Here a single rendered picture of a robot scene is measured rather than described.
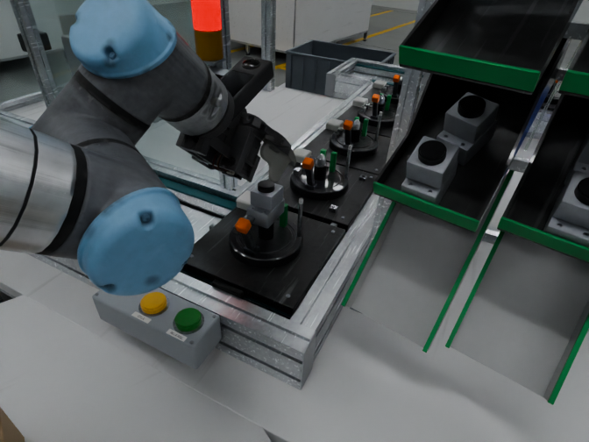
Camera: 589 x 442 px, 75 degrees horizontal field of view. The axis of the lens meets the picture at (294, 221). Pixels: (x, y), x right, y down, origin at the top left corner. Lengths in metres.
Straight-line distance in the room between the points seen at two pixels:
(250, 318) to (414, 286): 0.26
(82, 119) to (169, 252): 0.15
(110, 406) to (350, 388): 0.38
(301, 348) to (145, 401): 0.26
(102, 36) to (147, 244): 0.18
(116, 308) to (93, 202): 0.45
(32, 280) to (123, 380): 0.34
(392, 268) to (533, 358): 0.21
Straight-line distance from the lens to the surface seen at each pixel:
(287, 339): 0.61
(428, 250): 0.62
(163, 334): 0.65
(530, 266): 0.64
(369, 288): 0.62
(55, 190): 0.26
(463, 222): 0.48
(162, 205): 0.27
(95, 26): 0.38
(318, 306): 0.66
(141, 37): 0.36
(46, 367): 0.80
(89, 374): 0.76
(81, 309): 0.86
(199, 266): 0.72
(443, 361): 0.77
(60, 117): 0.39
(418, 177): 0.48
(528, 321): 0.63
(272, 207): 0.67
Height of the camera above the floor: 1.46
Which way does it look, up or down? 37 degrees down
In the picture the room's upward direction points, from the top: 3 degrees clockwise
